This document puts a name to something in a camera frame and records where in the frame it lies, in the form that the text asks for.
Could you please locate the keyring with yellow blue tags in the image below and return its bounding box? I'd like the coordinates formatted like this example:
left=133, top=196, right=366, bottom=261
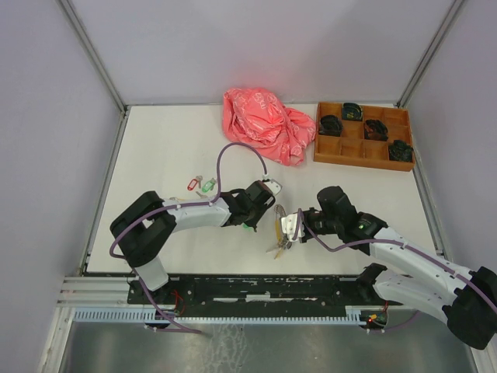
left=267, top=204, right=292, bottom=260

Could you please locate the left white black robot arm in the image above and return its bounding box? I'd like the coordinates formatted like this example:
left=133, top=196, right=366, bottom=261
left=109, top=179, right=282, bottom=303

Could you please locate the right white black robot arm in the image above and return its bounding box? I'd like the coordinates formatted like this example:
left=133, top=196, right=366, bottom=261
left=292, top=186, right=496, bottom=350

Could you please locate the red tag key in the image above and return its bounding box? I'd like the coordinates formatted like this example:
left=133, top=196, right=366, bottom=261
left=186, top=175, right=203, bottom=191

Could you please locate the wooden compartment tray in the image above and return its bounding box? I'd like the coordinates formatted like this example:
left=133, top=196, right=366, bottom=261
left=314, top=102, right=415, bottom=172

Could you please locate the pink crumpled cloth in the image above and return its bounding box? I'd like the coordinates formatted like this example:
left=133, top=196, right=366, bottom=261
left=222, top=88, right=316, bottom=166

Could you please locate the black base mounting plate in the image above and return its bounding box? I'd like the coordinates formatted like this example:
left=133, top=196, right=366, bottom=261
left=150, top=274, right=396, bottom=312

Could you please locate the dark roll left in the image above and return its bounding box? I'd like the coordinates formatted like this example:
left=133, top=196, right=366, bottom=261
left=319, top=115, right=343, bottom=137

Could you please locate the dark roll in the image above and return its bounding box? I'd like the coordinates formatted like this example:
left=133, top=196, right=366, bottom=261
left=363, top=119, right=388, bottom=141
left=388, top=140, right=413, bottom=162
left=319, top=115, right=343, bottom=137
left=342, top=102, right=363, bottom=121

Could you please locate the dark roll centre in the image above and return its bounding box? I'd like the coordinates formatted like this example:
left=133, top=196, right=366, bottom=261
left=363, top=119, right=388, bottom=141

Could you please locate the dark roll right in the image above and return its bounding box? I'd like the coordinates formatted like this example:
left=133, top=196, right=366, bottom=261
left=388, top=140, right=413, bottom=162

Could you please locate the dark roll top middle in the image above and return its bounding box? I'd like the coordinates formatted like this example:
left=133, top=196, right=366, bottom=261
left=342, top=102, right=363, bottom=121

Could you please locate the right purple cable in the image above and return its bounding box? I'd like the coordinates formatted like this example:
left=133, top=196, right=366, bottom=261
left=293, top=208, right=497, bottom=333

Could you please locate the purple cable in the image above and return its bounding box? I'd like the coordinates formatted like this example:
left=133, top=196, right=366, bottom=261
left=293, top=208, right=497, bottom=333
left=109, top=141, right=269, bottom=334

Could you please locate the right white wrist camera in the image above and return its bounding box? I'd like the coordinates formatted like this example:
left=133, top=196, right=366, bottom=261
left=280, top=213, right=304, bottom=242

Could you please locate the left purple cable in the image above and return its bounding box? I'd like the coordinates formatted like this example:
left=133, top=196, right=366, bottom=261
left=109, top=141, right=269, bottom=334

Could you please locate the aluminium frame rail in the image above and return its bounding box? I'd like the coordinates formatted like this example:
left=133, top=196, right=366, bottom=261
left=57, top=277, right=129, bottom=307

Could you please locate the white slotted cable duct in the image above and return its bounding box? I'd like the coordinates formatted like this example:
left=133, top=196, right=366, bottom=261
left=73, top=303, right=384, bottom=325

